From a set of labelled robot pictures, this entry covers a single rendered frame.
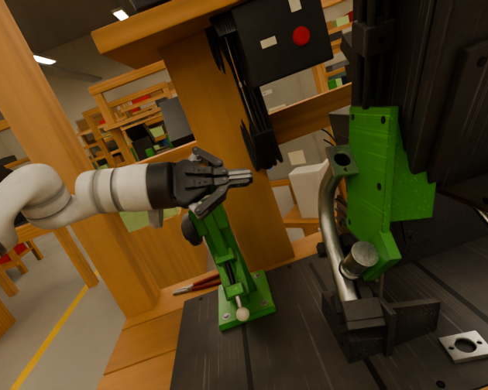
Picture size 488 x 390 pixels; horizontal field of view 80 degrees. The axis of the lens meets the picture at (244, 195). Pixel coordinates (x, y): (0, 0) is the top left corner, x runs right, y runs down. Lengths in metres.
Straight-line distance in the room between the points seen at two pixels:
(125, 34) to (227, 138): 0.30
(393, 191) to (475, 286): 0.30
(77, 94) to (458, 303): 11.12
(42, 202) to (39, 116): 0.35
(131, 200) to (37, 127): 0.43
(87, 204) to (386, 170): 0.42
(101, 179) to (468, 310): 0.63
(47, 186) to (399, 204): 0.50
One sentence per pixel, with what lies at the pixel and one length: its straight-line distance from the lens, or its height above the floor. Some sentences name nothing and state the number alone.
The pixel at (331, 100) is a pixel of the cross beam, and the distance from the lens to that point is 0.87.
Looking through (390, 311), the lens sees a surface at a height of 0.98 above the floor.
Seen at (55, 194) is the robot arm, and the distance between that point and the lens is 0.52.
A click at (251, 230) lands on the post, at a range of 0.80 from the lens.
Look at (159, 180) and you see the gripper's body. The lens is 0.44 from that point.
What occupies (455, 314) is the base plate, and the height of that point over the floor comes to 0.90.
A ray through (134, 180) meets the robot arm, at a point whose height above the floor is 1.29.
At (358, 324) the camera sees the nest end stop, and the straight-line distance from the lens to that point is 0.52.
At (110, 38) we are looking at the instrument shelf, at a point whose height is 1.52.
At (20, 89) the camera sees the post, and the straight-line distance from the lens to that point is 0.85.
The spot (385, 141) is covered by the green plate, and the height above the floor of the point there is 1.23.
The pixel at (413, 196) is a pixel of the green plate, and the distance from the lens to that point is 0.47.
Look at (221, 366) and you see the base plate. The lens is 0.64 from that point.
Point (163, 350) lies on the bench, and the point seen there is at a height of 0.88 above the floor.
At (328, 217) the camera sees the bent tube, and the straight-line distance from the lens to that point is 0.57.
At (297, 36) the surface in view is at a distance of 0.65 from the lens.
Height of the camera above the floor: 1.35
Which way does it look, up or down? 18 degrees down
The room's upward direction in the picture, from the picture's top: 21 degrees counter-clockwise
